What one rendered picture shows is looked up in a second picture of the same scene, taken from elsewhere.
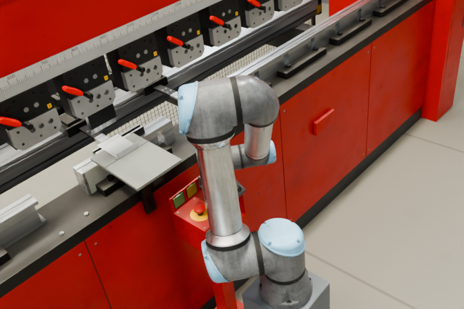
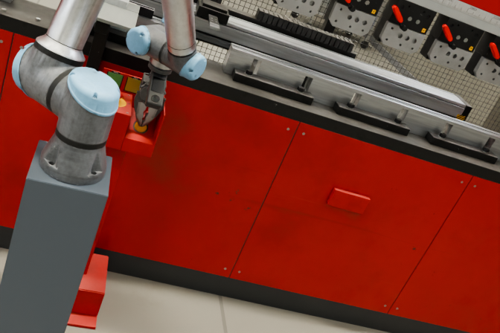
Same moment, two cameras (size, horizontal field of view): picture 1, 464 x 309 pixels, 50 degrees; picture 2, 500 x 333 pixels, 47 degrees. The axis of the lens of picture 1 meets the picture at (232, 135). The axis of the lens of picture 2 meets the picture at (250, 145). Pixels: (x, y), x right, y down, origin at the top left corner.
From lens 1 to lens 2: 1.02 m
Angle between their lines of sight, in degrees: 24
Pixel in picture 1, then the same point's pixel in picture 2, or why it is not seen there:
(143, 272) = (45, 129)
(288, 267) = (69, 114)
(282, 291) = (53, 144)
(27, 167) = not seen: outside the picture
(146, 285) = not seen: hidden behind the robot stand
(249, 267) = (42, 83)
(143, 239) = not seen: hidden behind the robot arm
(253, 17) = (338, 14)
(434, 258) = not seen: outside the picture
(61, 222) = (16, 10)
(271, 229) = (93, 74)
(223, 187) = not seen: outside the picture
